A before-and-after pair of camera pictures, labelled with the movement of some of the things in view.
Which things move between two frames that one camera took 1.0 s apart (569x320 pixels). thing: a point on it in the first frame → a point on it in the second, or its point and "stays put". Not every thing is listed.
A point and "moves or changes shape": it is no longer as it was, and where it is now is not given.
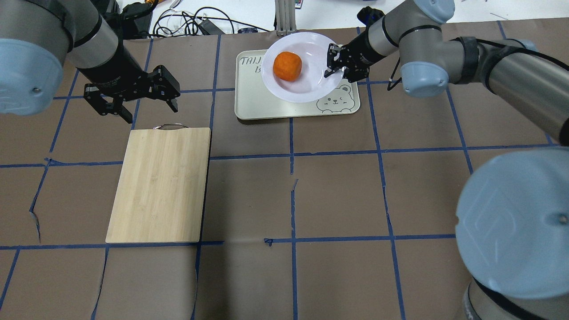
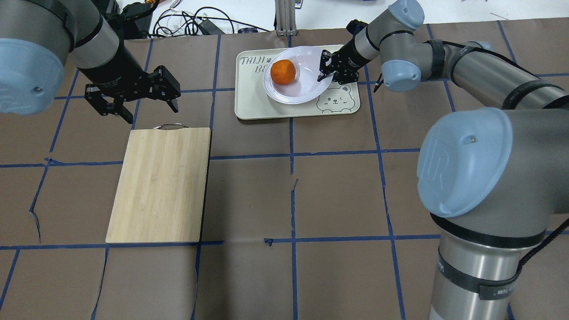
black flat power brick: (134, 20) stays put
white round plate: (312, 85) moves or changes shape
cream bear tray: (254, 99) stays put
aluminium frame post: (285, 17) stays put
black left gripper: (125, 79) stays put
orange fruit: (287, 66) moves or changes shape
